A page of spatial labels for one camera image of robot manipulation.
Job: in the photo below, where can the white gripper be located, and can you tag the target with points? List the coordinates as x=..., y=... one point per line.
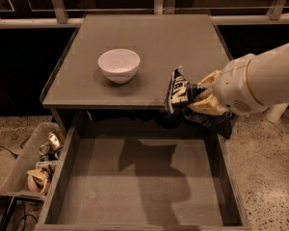
x=233, y=87

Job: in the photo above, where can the crushed can upper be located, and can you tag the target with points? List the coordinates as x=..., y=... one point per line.
x=54, y=141

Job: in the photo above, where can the crushed green can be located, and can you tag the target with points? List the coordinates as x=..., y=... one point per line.
x=44, y=149

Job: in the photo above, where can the blue chip bag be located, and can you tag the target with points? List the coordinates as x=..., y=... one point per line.
x=181, y=93

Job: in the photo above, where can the white plastic bottle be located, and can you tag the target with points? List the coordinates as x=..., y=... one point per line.
x=49, y=165

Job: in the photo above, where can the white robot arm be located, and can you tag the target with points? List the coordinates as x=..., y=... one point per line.
x=268, y=76

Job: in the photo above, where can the cream crumpled packaging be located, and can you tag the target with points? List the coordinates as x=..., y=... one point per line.
x=38, y=180

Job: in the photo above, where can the open grey top drawer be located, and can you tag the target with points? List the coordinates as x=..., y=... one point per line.
x=139, y=177

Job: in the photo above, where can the grey cabinet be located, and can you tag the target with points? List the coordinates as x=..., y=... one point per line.
x=163, y=42

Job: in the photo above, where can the white bowl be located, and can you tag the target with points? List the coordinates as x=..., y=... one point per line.
x=119, y=65

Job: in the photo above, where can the metal railing frame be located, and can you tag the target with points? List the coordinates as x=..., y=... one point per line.
x=71, y=13

